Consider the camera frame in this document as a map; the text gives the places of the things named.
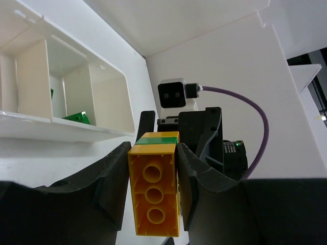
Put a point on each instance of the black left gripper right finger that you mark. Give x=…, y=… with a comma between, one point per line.
x=219, y=210

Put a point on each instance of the white divided plastic container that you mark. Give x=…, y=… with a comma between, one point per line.
x=37, y=55

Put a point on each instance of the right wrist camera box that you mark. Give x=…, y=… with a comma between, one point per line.
x=175, y=93

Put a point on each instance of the yellow striped lego brick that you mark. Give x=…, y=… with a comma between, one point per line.
x=154, y=184

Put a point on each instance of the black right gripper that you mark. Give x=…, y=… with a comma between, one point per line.
x=202, y=133

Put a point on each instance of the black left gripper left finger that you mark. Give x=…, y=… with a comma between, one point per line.
x=84, y=208

